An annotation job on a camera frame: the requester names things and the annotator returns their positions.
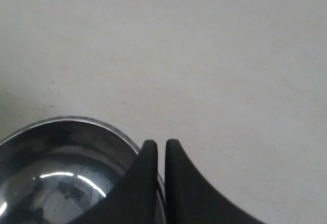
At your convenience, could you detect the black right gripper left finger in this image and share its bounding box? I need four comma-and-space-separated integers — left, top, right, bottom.
74, 140, 158, 224

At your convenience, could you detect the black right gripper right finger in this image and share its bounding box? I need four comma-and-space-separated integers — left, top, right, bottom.
165, 139, 258, 223

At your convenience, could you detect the plain steel bowl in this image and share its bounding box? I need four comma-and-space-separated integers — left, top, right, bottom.
1, 117, 167, 223

